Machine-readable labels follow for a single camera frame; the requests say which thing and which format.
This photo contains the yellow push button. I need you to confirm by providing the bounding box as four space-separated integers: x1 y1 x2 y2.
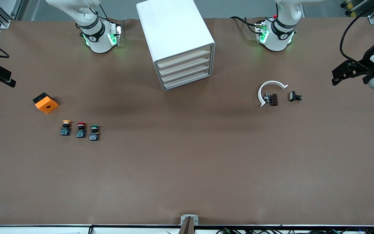
60 120 72 137

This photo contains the red push button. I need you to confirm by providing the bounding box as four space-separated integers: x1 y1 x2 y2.
76 122 87 138

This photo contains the green push button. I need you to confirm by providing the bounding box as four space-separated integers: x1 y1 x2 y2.
89 125 101 141

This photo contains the cart with black casters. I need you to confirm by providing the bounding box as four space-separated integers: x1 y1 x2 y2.
341 0 369 17

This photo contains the white curved plastic piece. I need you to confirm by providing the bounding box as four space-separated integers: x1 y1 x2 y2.
258 81 288 108

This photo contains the brown block with metal clip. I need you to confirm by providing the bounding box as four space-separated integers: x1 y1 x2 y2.
263 93 279 107

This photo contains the brown table cover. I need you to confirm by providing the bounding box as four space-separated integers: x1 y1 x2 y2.
0 17 374 226

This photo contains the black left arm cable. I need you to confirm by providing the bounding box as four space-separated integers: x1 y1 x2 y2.
340 0 374 71

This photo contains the orange button enclosure box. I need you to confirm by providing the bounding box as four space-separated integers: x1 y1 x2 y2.
32 93 59 114

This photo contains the black left base cable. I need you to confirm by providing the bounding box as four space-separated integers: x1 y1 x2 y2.
230 16 259 35

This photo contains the black base cable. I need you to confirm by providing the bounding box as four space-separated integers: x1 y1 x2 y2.
230 16 259 35
98 4 110 20

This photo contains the black right base cable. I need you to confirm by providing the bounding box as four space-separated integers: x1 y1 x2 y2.
98 4 110 20

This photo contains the grey metal camera bracket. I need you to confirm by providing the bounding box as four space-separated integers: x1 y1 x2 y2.
180 214 199 234

